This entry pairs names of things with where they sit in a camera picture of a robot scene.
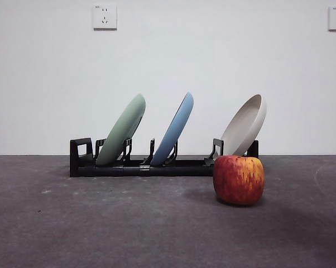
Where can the pale green plate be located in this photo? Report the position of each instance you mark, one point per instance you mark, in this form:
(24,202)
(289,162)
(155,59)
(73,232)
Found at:
(120,131)

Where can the red yellow apple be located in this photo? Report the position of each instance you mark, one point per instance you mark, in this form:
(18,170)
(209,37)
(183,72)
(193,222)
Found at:
(238,181)

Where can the pale blue plate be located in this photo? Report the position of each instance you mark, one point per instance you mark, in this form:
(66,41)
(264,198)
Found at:
(173,128)

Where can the black plate rack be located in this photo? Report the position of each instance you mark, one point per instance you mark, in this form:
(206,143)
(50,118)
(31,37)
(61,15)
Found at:
(106,171)

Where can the beige plate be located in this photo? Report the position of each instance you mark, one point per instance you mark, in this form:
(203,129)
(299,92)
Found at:
(246,125)

